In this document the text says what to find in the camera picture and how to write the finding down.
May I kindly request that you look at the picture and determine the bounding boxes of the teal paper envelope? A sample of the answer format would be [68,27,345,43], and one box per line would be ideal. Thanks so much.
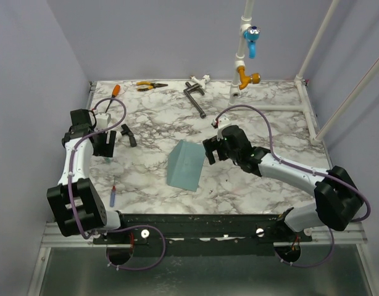
[167,140,206,192]

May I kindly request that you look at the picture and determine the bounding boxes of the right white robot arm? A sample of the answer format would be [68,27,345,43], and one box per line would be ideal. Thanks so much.
[203,125,364,242]

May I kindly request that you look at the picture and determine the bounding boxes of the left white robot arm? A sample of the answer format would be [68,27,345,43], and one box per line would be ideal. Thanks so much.
[46,109,129,244]

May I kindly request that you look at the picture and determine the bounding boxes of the white PVC coupling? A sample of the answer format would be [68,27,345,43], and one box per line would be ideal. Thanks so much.
[115,132,123,142]

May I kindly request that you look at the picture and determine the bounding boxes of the black T-shaped tool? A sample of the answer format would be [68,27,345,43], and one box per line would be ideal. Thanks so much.
[120,124,137,147]

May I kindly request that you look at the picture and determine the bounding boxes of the white pipe fitting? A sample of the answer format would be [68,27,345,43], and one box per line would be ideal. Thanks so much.
[190,75,210,89]

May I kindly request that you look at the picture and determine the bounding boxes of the orange tap valve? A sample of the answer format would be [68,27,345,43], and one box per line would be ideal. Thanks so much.
[236,66,261,90]

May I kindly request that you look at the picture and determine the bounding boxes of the blue tap valve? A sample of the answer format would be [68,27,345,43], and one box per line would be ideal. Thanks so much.
[243,26,260,59]

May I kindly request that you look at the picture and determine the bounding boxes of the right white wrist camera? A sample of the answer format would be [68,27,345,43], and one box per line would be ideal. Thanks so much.
[212,115,231,141]

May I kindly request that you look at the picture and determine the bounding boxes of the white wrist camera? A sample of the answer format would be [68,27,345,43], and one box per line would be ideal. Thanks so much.
[90,110,111,131]
[212,115,231,141]

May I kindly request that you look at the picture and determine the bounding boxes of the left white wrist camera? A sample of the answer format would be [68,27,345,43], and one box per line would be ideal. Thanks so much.
[90,110,111,131]

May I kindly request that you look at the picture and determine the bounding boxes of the white PVC pipe frame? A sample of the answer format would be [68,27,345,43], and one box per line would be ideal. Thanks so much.
[228,1,379,146]

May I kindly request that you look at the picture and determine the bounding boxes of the orange handled screwdriver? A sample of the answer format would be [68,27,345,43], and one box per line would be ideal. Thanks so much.
[105,84,120,113]

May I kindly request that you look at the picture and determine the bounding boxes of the dark metal crank handle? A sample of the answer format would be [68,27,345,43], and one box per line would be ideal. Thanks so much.
[183,82,206,118]

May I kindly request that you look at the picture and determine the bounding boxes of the yellow handled pliers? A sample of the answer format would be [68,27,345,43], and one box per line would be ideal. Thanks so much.
[136,81,168,92]

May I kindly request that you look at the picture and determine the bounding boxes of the aluminium rail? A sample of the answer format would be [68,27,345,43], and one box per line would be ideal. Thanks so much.
[41,218,368,247]

